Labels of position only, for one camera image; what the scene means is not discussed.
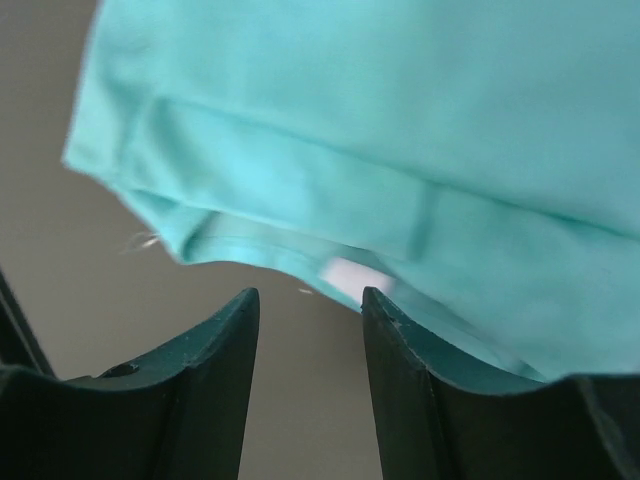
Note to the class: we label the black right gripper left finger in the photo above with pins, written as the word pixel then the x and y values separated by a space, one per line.
pixel 176 412

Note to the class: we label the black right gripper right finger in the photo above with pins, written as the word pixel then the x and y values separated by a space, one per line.
pixel 443 414

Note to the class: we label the turquoise t-shirt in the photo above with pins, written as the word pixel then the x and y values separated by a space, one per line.
pixel 476 160

